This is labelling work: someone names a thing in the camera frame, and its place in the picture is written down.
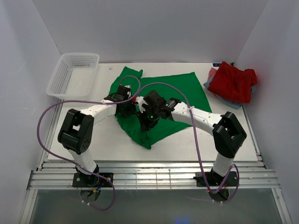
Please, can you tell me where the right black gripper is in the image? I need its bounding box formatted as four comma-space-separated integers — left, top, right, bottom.
136, 106, 161, 132

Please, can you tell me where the green t shirt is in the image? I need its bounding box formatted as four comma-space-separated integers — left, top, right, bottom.
109, 66, 213, 150

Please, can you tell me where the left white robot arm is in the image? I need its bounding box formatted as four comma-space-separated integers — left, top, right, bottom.
57, 85, 135, 187

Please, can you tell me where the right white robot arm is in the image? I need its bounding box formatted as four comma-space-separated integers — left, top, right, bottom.
136, 91, 247, 185

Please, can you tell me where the white plastic basket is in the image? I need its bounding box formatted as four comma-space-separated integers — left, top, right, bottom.
46, 53, 100, 100

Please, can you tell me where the pink folded cloth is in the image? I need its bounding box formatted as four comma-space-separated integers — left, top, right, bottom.
208, 67, 217, 80

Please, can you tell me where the blue folded cloth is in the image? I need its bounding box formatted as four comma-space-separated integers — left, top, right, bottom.
203, 75, 242, 110

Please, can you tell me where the red t shirt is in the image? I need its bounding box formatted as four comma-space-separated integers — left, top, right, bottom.
207, 62, 258, 104

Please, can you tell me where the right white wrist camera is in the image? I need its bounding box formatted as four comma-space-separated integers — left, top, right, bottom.
133, 97, 148, 113

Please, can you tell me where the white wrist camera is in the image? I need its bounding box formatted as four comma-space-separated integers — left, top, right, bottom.
121, 85, 132, 98
133, 97, 148, 113

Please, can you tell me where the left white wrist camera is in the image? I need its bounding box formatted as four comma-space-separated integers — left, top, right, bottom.
121, 85, 132, 98

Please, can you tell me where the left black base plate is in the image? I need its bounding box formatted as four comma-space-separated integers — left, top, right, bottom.
72, 172, 111, 188

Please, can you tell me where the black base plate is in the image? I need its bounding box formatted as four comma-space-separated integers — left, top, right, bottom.
72, 172, 111, 188
193, 171, 237, 187

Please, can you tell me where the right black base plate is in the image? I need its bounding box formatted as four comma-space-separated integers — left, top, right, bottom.
193, 171, 237, 187

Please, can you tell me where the aluminium rail frame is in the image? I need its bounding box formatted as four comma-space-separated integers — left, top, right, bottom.
28, 104, 279, 190

